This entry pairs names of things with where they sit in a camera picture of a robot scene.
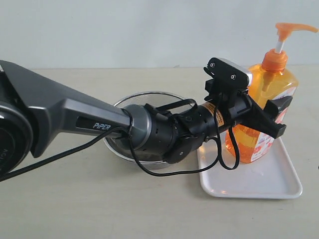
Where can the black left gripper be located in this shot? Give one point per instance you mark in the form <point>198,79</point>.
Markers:
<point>222,112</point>

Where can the large steel mesh strainer bowl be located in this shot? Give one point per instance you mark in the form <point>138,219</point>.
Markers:
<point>156,99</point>

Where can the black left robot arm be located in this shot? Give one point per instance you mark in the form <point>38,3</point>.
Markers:
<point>35,109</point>

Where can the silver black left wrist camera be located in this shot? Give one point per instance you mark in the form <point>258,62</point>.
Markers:
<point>227,78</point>

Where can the orange pump soap bottle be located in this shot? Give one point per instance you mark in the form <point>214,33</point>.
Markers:
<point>272,88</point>

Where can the white plastic tray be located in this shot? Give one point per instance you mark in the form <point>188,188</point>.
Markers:
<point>271,177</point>

